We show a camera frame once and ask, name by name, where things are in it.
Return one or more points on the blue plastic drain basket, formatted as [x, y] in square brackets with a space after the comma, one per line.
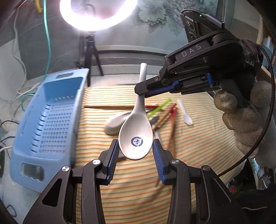
[47, 134]

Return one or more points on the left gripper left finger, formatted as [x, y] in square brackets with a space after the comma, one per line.
[108, 160]

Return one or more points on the white ceramic spoon with logo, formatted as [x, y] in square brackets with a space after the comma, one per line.
[136, 136]

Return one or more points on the right hand in knit glove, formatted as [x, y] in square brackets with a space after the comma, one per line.
[247, 123]

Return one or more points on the wooden chopstick red tip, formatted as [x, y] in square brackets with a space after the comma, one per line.
[115, 107]

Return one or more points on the metal spoon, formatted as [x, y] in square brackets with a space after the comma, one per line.
[154, 120]

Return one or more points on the phone on right gripper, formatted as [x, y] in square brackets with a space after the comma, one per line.
[198, 24]

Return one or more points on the white ring light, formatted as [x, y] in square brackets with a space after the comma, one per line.
[95, 15]

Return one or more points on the black tripod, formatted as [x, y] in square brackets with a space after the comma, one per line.
[87, 49]

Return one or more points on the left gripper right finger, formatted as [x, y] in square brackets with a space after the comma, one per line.
[163, 160]

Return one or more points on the green plastic spoon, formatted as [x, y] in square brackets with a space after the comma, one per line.
[150, 114]

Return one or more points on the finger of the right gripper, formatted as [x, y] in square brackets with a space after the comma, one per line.
[150, 84]
[162, 90]

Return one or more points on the striped yellow cloth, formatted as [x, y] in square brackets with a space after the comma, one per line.
[134, 195]

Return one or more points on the small white plastic fork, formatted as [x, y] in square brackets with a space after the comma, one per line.
[187, 119]

